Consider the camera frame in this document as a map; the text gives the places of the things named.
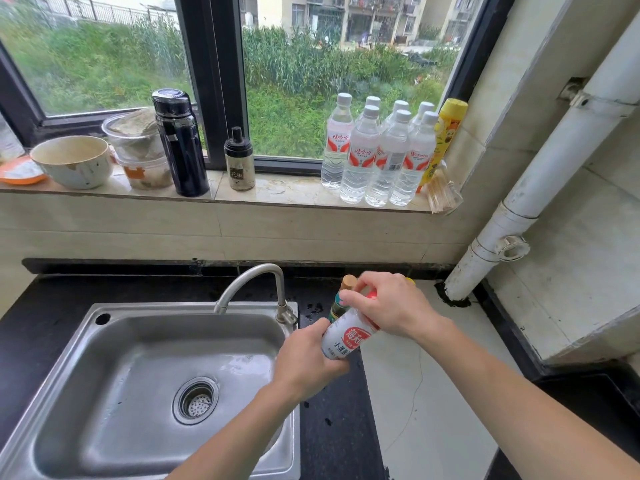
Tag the black insulated flask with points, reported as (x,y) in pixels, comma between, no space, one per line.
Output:
(181,144)

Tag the person's left forearm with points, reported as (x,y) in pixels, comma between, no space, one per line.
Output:
(235,439)

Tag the black-capped spice jar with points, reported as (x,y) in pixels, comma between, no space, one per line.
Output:
(239,164)

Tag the white ceramic bowl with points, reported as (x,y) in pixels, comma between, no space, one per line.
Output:
(75,162)

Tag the tall yellow bottle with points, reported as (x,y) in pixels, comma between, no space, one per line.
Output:
(445,134)

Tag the clear orange-label plastic container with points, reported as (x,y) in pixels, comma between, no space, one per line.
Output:
(147,174)

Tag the black window frame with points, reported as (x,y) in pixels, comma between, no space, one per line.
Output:
(215,69)

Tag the clear toothpick holder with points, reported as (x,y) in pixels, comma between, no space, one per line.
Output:
(442,194)

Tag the person's left hand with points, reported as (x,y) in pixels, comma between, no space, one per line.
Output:
(300,364)

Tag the white pipe clamp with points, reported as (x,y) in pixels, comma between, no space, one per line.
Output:
(595,102)

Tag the metal sink drain strainer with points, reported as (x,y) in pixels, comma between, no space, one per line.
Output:
(195,400)

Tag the white red-label sauce bottle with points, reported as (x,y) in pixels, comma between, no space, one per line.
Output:
(345,337)

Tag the orange plate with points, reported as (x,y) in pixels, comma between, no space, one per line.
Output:
(20,172)

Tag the person's left thumb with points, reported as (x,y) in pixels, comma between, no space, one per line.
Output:
(320,328)

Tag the stainless steel sink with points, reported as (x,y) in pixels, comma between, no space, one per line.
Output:
(115,364)

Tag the person's right forearm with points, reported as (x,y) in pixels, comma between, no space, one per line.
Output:
(510,394)

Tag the clear lidded plastic container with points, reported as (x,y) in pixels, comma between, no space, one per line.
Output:
(132,139)

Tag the white drain pipe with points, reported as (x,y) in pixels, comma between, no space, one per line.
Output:
(560,154)

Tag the person's right hand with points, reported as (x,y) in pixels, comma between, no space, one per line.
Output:
(395,304)

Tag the row of clear water bottles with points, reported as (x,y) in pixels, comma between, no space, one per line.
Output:
(380,154)

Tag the curved metal faucet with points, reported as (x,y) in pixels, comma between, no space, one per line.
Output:
(250,274)

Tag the person's right thumb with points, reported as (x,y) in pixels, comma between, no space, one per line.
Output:
(352,303)

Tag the green bottle with tan cap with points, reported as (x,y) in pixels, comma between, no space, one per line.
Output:
(340,304)

